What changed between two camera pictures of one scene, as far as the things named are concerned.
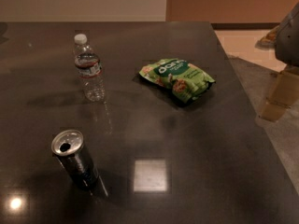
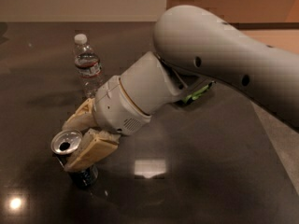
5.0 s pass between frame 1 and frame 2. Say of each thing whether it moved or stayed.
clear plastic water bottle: stayed
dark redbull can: stayed
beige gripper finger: moved
